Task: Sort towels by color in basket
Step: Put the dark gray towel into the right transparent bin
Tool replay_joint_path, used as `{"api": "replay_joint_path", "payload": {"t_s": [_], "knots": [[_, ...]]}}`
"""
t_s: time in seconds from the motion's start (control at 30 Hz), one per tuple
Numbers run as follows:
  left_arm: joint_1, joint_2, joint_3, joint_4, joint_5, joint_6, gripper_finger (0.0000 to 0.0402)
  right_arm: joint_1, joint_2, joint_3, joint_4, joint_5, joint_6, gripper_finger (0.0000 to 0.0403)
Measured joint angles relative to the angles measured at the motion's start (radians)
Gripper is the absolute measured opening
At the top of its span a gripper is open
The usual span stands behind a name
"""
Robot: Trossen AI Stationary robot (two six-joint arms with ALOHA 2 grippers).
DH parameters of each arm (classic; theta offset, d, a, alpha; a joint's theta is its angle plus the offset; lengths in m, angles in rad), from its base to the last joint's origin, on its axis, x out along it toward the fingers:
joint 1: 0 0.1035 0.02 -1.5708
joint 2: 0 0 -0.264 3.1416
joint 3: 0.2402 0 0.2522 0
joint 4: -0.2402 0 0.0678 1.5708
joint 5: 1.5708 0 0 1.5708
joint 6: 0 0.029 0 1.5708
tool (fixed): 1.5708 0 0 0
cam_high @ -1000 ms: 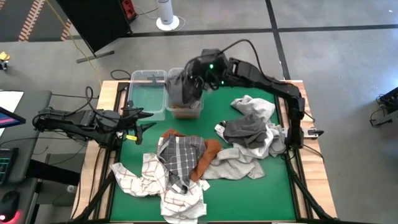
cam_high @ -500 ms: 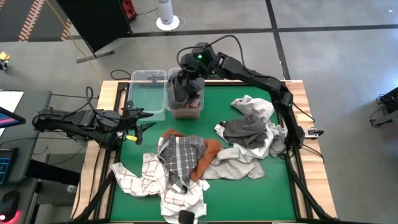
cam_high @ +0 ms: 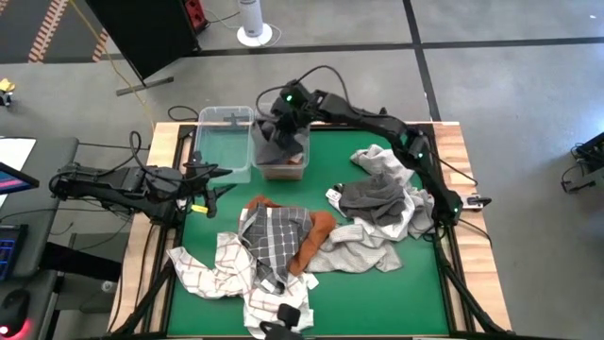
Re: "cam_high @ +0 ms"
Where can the black computer mouse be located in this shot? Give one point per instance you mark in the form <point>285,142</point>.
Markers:
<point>14,309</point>

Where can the charcoal grey towel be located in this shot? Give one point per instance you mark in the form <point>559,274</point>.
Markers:
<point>269,153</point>

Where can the left wrist camera yellow label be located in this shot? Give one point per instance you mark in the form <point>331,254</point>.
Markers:
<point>211,205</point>

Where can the dark grey terry towel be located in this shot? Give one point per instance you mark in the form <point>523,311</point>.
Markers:
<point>373,198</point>

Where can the green table mat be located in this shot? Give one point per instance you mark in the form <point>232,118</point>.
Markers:
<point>377,302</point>

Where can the light grey waffle towel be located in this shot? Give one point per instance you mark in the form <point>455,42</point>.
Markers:
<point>349,255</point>

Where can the white towel brown grid lines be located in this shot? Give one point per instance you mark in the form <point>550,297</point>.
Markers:
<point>207,269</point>

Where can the clear plastic bin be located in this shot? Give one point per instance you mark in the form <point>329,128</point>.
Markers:
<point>306,160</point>
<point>222,151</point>

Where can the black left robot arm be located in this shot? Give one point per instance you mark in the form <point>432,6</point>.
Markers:
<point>113,186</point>

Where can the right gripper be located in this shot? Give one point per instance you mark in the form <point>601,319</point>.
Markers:
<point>289,127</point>

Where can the rust orange towel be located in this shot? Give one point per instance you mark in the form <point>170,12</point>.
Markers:
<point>283,171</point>
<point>316,236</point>

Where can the desk monitor screen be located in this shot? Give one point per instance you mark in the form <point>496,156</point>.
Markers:
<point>14,181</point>

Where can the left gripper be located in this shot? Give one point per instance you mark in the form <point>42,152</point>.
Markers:
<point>196,184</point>

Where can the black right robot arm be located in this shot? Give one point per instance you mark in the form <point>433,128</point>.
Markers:
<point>377,123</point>

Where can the grey plaid towel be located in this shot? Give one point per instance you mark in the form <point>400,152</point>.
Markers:
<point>276,236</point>

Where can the white paper sheet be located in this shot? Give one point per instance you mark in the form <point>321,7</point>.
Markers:
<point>14,151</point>

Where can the red power strip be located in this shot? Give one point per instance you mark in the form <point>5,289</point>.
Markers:
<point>194,9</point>

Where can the small yellow floor object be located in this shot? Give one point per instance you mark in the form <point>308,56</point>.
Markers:
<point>6,85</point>

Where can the pale grey towel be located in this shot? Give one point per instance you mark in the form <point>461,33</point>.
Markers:
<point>377,160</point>

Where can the white tower fan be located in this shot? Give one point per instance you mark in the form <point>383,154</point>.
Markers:
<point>251,19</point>

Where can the black table-level camera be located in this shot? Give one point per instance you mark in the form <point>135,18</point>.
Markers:
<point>288,314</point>

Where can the white and black clamp device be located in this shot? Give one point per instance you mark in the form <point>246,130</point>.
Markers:
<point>474,202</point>

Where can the black stool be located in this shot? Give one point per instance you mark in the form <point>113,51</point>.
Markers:
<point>80,262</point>

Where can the black and red device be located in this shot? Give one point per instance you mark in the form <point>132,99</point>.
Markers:
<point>141,33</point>

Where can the grey desk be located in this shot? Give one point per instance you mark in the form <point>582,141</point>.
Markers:
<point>52,189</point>

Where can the backlit keyboard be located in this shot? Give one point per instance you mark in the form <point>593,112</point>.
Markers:
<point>11,250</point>

